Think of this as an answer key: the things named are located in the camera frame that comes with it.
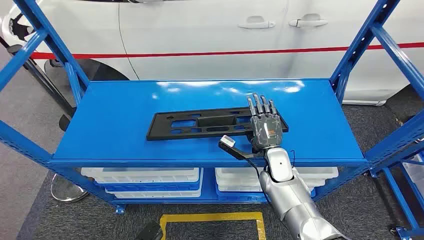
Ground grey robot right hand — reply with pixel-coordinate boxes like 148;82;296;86
246;93;283;154

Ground long black plastic part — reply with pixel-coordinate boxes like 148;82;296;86
146;106;289;142

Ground yellow floor tape square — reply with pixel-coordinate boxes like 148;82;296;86
159;211;268;240

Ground white car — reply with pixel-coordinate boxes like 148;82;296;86
0;0;424;107

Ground black robot left foot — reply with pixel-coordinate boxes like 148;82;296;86
134;221;164;240

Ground black camera bracket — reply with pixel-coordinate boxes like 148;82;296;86
218;140;266;162

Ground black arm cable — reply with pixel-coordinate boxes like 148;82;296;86
244;157;271;205

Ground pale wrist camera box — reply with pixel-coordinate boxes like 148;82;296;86
220;135;236;148

